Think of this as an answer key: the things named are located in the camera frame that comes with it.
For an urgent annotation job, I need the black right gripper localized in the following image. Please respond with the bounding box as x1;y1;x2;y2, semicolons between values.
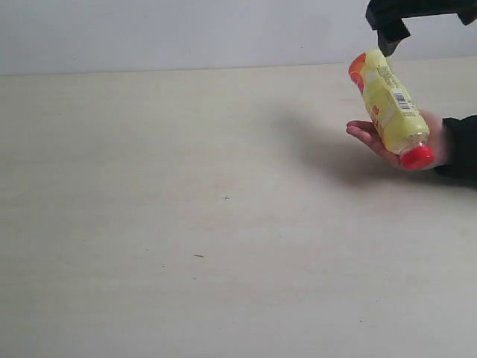
366;0;476;57

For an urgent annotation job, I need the yellow juice bottle red cap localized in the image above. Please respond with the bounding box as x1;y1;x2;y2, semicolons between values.
348;49;435;170

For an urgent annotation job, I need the black sleeved forearm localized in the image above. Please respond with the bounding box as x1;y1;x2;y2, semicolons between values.
435;115;476;182

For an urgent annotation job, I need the open bare human hand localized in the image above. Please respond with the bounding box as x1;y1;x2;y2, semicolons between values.
346;110;454;172

